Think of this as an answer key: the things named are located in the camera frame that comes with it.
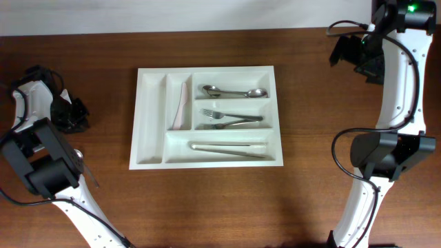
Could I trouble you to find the small steel spoon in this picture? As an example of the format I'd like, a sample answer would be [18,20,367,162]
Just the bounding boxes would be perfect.
[74,149,100,188]

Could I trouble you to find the pink plastic knife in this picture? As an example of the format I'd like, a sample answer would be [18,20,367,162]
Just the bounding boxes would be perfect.
[172,82,188,130]

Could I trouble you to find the large steel spoon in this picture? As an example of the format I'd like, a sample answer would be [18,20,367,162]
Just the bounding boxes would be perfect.
[202,85,247,98]
[206,87,269,99]

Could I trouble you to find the steel tongs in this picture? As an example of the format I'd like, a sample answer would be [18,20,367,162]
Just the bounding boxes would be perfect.
[189,142,267,158]

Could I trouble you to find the steel fork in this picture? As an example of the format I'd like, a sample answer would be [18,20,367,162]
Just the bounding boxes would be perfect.
[201,109,264,121]
[196,120,257,130]

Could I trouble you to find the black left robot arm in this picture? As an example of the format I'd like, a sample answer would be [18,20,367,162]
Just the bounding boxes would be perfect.
[1,65,133,248]

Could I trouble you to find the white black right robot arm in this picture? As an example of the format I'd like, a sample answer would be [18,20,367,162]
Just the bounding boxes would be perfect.
[327,1,437,247]

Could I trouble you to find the white plastic cutlery tray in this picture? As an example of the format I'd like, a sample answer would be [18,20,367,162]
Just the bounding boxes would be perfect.
[129,66,283,170]

